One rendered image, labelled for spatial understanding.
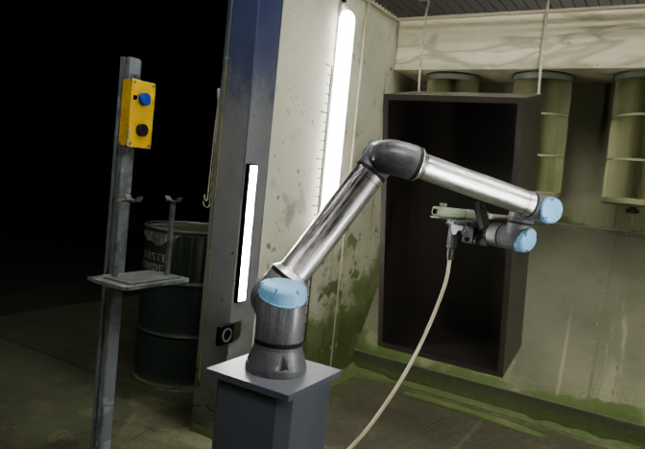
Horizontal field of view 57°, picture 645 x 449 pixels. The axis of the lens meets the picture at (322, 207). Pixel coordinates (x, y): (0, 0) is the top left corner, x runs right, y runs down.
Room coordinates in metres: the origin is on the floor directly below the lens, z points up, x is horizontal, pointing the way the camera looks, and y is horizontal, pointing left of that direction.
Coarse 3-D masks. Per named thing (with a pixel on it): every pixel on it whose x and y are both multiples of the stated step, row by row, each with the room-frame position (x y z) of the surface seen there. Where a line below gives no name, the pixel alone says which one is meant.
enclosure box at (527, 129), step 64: (384, 128) 2.64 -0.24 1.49; (448, 128) 2.86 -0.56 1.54; (512, 128) 2.71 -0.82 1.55; (384, 192) 2.69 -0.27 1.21; (448, 192) 2.90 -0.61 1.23; (384, 256) 2.74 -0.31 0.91; (512, 256) 2.44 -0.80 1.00; (384, 320) 2.88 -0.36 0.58; (448, 320) 3.01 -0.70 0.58; (512, 320) 2.58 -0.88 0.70
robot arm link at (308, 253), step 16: (368, 160) 2.01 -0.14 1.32; (352, 176) 2.01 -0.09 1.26; (368, 176) 2.00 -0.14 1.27; (384, 176) 2.02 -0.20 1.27; (336, 192) 2.02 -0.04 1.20; (352, 192) 1.99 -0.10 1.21; (368, 192) 2.00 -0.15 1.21; (336, 208) 1.98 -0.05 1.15; (352, 208) 1.99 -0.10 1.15; (320, 224) 1.98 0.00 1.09; (336, 224) 1.98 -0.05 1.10; (304, 240) 1.98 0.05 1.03; (320, 240) 1.97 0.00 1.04; (336, 240) 1.99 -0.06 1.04; (288, 256) 1.98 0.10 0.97; (304, 256) 1.96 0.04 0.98; (320, 256) 1.97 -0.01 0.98; (272, 272) 1.95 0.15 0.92; (288, 272) 1.94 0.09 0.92; (304, 272) 1.96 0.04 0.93; (256, 288) 1.96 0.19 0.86
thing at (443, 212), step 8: (432, 208) 2.37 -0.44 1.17; (440, 208) 2.34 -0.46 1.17; (448, 208) 2.37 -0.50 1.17; (456, 208) 2.40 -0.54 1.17; (432, 216) 2.36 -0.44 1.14; (440, 216) 2.34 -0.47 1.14; (448, 216) 2.37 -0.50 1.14; (456, 216) 2.39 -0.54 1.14; (464, 216) 2.42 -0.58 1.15; (472, 216) 2.45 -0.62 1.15; (496, 216) 2.55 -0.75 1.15; (504, 216) 2.59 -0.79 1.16; (448, 224) 2.42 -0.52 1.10; (448, 232) 2.42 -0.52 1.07; (448, 240) 2.41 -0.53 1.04; (456, 240) 2.41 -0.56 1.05; (448, 248) 2.41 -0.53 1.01; (448, 256) 2.41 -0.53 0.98
